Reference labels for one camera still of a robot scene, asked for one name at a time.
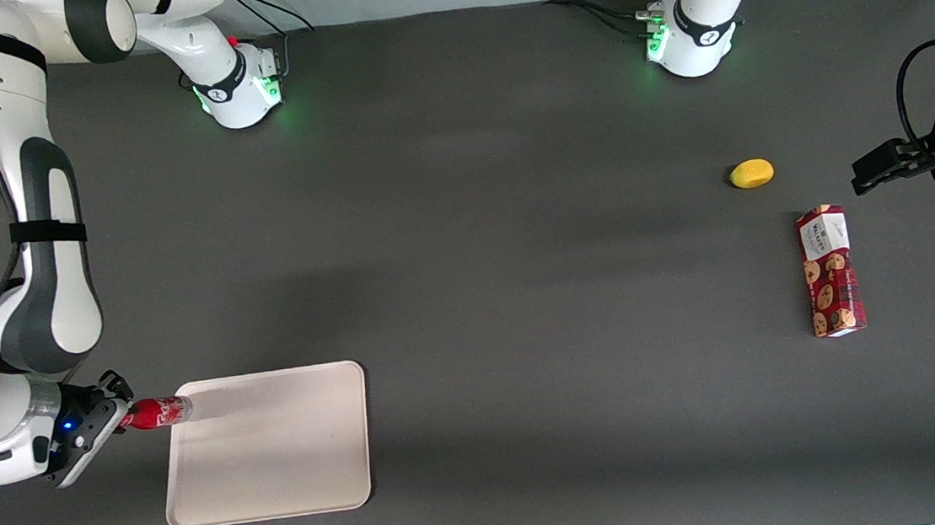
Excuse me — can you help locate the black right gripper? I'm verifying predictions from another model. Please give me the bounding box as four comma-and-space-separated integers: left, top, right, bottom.
35, 367, 146, 479

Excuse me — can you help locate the red coke bottle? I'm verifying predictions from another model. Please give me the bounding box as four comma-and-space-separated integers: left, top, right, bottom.
117, 394, 196, 434

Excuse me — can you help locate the beige plastic tray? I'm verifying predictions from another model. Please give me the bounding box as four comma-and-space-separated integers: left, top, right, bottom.
153, 358, 378, 525

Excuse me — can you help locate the red cookie box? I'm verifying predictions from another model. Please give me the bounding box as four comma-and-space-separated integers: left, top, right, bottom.
793, 201, 870, 341

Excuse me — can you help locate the yellow lemon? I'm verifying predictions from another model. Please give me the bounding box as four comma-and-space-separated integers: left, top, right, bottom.
727, 156, 776, 191

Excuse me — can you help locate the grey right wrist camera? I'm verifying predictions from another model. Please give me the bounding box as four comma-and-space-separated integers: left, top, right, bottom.
40, 397, 139, 491

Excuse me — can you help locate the black left arm base cable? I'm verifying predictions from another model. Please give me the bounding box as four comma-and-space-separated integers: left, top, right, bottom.
542, 0, 697, 46

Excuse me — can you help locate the black arm base cable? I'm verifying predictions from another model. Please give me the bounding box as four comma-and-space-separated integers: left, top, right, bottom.
170, 0, 322, 92
542, 0, 697, 46

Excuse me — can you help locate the black right arm base cable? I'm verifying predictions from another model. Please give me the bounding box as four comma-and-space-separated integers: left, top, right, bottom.
170, 0, 322, 92

